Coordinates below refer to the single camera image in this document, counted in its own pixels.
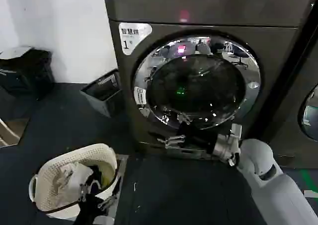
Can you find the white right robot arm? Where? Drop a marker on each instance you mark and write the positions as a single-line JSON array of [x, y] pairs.
[[270, 185]]

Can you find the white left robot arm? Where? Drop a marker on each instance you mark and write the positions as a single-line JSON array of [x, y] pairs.
[[104, 220]]

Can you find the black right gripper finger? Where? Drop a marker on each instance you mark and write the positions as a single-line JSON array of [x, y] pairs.
[[184, 118], [175, 141]]

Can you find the round glass door, dark rim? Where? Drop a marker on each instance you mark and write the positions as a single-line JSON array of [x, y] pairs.
[[309, 115]]

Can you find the black cloth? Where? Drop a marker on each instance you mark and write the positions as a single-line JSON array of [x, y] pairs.
[[95, 180]]

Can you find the white cloth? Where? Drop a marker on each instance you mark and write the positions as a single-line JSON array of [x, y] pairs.
[[72, 175]]

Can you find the grey dryer without label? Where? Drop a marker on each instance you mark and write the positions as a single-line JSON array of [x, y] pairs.
[[298, 125]]

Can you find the dark grey slotted basket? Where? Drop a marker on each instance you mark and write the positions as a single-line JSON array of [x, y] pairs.
[[104, 96]]

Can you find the yellow-green cloth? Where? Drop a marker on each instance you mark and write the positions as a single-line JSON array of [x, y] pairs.
[[108, 171]]

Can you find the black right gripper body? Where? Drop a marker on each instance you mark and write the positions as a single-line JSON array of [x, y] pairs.
[[201, 141]]

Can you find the small white door sticker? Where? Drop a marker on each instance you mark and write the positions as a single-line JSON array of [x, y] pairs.
[[139, 95]]

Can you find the white slatted object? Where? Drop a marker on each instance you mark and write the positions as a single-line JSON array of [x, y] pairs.
[[7, 133]]

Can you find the black bin with silver lid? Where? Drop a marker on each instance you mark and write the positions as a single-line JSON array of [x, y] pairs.
[[27, 71]]

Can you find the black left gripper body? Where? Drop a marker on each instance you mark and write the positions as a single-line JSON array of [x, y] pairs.
[[87, 211]]

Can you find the white perforated laundry basket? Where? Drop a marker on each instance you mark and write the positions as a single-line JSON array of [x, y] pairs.
[[54, 185]]

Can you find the white number label sticker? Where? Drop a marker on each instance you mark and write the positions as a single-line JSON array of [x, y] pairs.
[[131, 36]]

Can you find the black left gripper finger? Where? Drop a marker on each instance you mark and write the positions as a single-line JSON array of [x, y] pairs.
[[84, 192], [108, 202]]

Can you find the black robot torso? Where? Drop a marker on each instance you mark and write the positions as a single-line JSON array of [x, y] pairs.
[[183, 195]]

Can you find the grey dryer with number label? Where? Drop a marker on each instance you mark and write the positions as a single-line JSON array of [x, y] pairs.
[[268, 48]]

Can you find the round chrome glass dryer door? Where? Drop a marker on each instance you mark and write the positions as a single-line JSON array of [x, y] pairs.
[[196, 86]]

